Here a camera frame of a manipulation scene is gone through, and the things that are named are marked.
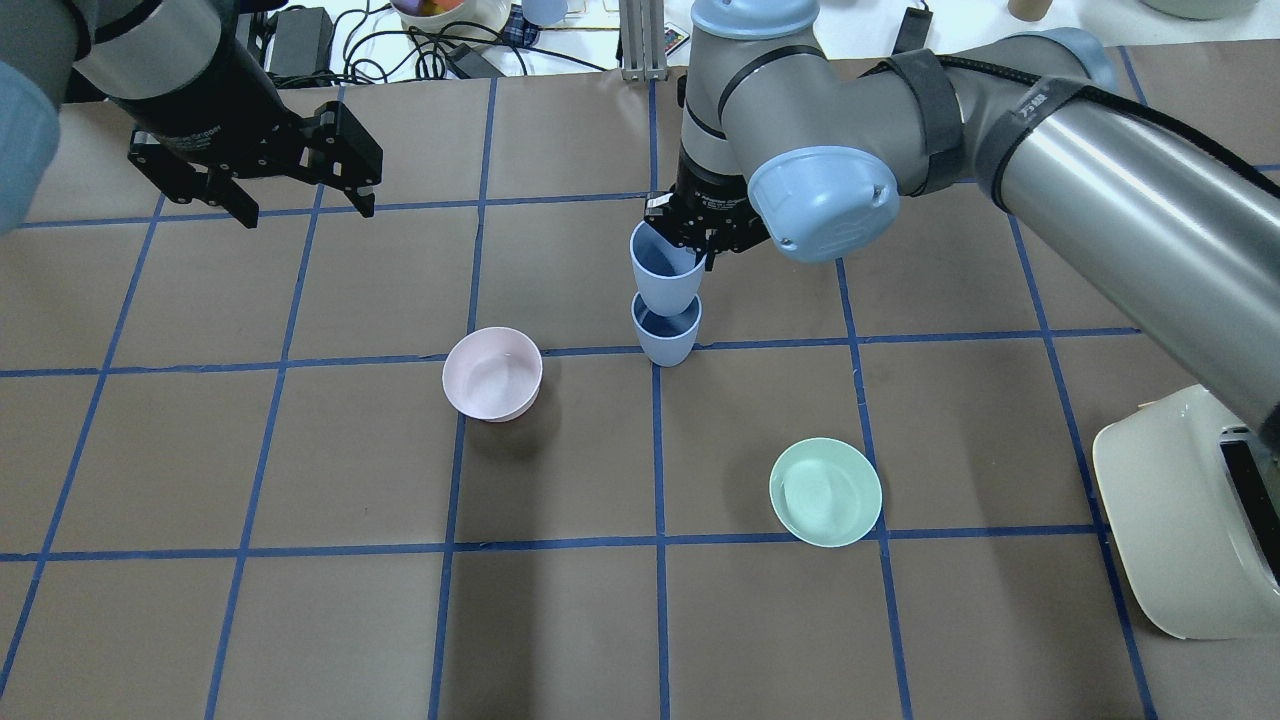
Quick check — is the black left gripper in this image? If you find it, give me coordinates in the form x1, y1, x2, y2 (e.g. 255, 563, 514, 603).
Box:
127, 64, 384, 229

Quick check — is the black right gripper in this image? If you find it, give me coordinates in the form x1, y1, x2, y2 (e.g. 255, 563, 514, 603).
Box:
645, 170, 771, 272

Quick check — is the blue cup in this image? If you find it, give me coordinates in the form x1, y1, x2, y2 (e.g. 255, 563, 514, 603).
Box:
630, 293, 703, 366
628, 222, 707, 316

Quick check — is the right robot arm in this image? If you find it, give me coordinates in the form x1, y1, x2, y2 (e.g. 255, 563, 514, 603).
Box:
645, 1, 1279, 450

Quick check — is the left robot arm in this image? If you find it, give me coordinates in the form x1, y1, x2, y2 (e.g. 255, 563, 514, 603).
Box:
1, 1, 384, 232

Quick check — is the small remote control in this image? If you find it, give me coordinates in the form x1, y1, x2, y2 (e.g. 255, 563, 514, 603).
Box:
663, 23, 690, 56

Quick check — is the pink bowl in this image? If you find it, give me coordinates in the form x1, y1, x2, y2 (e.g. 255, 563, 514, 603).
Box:
442, 325, 544, 423

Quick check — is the bowl of foam blocks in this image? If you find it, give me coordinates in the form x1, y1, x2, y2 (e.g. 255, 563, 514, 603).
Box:
390, 1, 512, 46

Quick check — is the green bowl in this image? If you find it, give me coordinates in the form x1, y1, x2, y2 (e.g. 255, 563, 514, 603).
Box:
768, 437, 884, 548

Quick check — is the black power adapter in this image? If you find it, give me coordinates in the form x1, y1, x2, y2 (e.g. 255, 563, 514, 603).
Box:
891, 6, 933, 55

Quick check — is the cardboard tube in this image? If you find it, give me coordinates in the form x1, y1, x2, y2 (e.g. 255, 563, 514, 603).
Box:
1006, 0, 1053, 23

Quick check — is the white toaster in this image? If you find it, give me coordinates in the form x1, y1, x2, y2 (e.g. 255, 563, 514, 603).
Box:
1092, 386, 1279, 641

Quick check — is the aluminium frame post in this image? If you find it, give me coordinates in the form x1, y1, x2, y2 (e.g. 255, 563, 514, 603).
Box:
618, 0, 669, 82

